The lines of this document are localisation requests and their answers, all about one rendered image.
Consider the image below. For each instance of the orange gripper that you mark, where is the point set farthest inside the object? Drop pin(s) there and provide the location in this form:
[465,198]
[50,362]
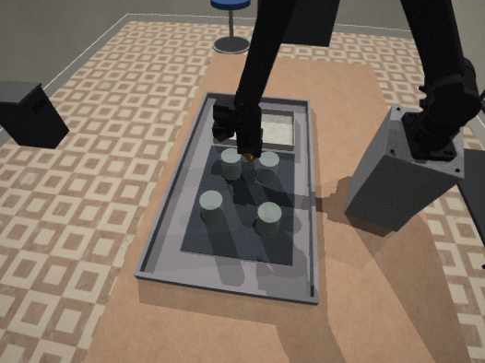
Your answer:
[255,147]

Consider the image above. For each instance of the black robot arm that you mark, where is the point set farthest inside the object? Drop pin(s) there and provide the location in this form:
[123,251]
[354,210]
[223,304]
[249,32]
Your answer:
[432,23]

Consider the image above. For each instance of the clear glass jar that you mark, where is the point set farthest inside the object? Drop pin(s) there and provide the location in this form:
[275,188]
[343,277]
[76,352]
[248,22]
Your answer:
[212,207]
[231,164]
[268,217]
[268,167]

